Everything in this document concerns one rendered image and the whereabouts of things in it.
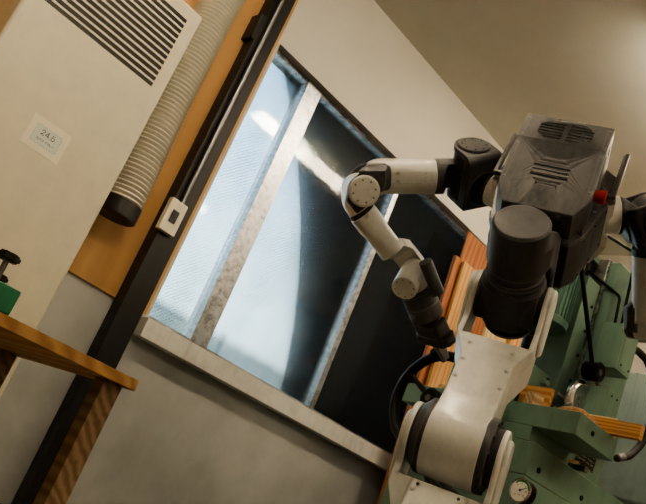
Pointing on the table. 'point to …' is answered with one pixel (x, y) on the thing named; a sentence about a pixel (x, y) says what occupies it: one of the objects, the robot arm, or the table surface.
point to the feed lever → (590, 371)
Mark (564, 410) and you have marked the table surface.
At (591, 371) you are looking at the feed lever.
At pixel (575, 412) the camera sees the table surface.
